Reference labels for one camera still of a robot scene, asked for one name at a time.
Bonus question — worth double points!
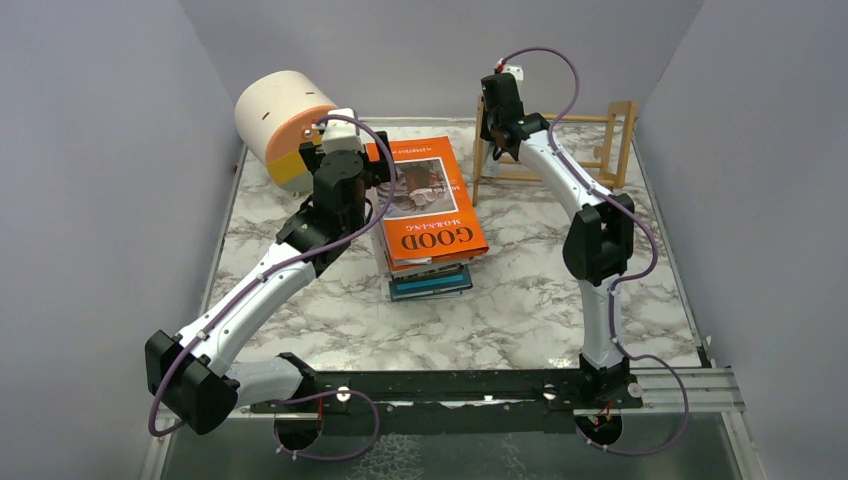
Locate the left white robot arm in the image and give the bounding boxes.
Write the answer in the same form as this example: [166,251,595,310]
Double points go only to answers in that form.
[144,130,397,437]

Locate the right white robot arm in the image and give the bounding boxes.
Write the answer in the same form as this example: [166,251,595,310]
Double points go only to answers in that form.
[481,73,634,407]

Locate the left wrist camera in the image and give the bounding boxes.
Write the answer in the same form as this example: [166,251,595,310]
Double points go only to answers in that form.
[321,119,365,154]

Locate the teal bottom book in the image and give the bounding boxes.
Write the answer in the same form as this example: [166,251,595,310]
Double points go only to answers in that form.
[387,265,473,301]

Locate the wooden book rack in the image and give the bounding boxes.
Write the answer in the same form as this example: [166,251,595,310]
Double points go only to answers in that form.
[471,93,638,207]

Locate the cream orange cylinder container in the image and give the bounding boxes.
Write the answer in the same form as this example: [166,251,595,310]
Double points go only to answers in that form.
[234,70,337,193]

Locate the grey ianra book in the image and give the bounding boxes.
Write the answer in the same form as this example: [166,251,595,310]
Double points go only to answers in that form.
[481,142,502,178]

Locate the middle books in stack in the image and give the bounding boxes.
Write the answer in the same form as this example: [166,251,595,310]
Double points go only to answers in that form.
[370,223,470,280]

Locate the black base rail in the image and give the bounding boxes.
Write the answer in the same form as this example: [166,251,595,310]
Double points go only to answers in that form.
[249,369,643,436]

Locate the orange Good Morning book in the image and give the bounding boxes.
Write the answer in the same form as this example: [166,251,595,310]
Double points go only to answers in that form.
[382,136,489,265]

